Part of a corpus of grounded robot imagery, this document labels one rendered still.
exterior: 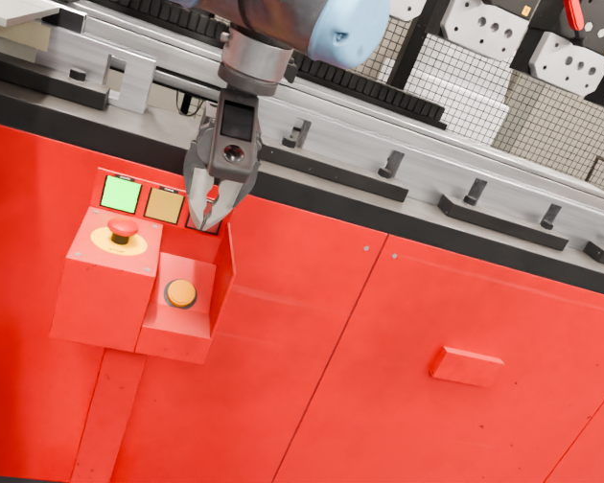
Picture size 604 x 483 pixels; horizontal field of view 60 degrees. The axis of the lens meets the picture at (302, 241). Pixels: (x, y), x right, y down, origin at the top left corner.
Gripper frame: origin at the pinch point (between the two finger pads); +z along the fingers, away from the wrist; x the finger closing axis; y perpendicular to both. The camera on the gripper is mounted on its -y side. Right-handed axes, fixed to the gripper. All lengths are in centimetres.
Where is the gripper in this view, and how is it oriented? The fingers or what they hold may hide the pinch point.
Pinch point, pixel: (202, 223)
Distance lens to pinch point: 70.5
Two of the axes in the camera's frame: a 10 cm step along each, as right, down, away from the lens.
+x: -9.2, -2.4, -3.0
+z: -3.6, 8.2, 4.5
